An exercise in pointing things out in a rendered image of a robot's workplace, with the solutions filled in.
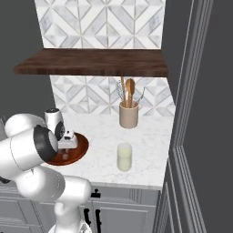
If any beige utensil pot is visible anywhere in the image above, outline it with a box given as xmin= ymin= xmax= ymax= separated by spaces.
xmin=118 ymin=101 xmax=140 ymax=129

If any black cupboard handle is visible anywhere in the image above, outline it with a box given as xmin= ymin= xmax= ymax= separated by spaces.
xmin=95 ymin=208 xmax=103 ymax=233
xmin=83 ymin=208 xmax=92 ymax=228

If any dark wooden shelf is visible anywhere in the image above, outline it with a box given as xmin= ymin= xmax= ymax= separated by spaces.
xmin=12 ymin=48 xmax=169 ymax=78

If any grey tall cabinet panel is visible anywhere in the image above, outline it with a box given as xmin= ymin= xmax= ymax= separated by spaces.
xmin=152 ymin=0 xmax=233 ymax=233

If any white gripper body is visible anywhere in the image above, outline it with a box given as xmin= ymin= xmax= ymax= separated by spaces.
xmin=57 ymin=135 xmax=78 ymax=150

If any brown round bowl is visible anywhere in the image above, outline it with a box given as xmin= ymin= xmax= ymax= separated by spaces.
xmin=45 ymin=131 xmax=90 ymax=167

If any black drawer knob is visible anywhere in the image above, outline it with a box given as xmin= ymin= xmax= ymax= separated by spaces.
xmin=90 ymin=188 xmax=102 ymax=199

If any glass of lemonade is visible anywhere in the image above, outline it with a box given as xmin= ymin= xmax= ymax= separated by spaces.
xmin=116 ymin=143 xmax=133 ymax=173

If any metal utensil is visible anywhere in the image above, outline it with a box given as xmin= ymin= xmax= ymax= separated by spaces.
xmin=134 ymin=86 xmax=147 ymax=107

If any grey cupboard run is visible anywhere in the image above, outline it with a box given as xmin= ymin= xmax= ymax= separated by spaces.
xmin=0 ymin=180 xmax=58 ymax=233

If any metal whisk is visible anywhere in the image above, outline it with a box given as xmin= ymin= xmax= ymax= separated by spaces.
xmin=115 ymin=81 xmax=125 ymax=104

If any grey drawer front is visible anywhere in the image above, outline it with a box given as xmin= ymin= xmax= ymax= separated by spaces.
xmin=89 ymin=185 xmax=162 ymax=208

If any grey cupboard door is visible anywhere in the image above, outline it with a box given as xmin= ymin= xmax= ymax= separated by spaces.
xmin=90 ymin=200 xmax=158 ymax=233

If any wooden spoon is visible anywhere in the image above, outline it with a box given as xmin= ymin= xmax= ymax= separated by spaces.
xmin=125 ymin=77 xmax=137 ymax=109

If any wooden spatula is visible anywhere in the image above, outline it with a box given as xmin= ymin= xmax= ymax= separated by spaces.
xmin=120 ymin=76 xmax=127 ymax=107

